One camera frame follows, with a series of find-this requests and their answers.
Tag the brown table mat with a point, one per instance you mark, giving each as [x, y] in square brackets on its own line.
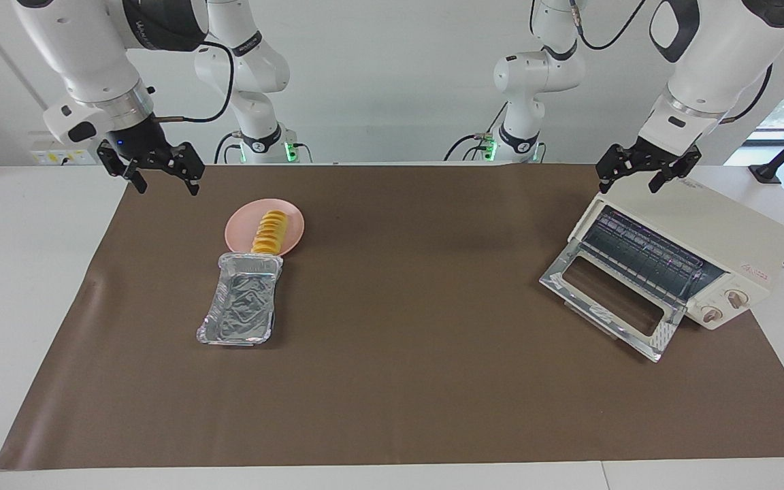
[433, 381]

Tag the white toaster oven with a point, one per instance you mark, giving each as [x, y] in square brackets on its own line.
[719, 228]

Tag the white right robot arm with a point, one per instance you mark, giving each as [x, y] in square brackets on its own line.
[86, 47]

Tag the beige oven knob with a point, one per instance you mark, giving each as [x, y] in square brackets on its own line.
[736, 299]
[712, 314]

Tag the aluminium foil tray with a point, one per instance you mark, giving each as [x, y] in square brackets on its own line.
[242, 306]

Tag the white wall socket box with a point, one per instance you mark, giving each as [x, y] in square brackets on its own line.
[52, 158]

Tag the pink round plate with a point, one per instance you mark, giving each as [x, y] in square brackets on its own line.
[239, 228]

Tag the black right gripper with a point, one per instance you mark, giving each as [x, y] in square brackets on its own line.
[147, 153]

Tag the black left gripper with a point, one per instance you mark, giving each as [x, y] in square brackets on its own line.
[647, 155]

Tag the yellow ridged bread loaf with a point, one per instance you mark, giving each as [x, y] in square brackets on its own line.
[269, 233]

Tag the metallic glass oven door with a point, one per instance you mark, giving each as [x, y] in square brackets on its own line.
[572, 286]

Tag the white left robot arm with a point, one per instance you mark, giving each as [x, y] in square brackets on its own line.
[719, 54]

